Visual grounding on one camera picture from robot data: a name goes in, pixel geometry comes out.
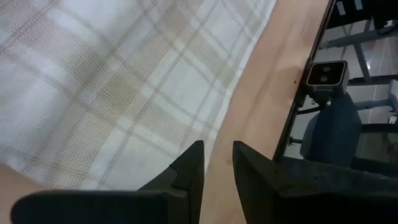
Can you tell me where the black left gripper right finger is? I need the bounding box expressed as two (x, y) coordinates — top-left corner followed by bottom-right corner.
(232, 140), (398, 224)

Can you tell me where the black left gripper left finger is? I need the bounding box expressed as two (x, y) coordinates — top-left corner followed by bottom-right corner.
(11, 139), (205, 224)

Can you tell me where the white checked towel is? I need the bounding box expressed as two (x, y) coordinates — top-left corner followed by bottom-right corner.
(0, 0), (277, 191)

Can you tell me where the dark blue office chair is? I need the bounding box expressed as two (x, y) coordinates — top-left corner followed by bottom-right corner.
(299, 92), (398, 175)

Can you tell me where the silver black table-level camera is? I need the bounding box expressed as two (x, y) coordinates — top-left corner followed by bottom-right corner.
(305, 60), (350, 105)

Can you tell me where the black aluminium table frame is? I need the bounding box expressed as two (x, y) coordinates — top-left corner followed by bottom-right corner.
(272, 0), (337, 162)

